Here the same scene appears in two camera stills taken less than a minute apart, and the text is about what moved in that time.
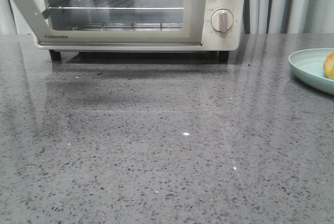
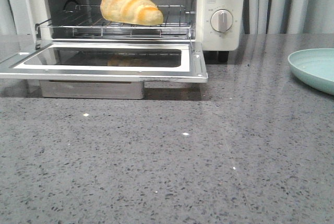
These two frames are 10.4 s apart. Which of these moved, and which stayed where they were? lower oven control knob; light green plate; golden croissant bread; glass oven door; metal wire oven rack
Moved: golden croissant bread; metal wire oven rack; glass oven door
Stayed: lower oven control knob; light green plate
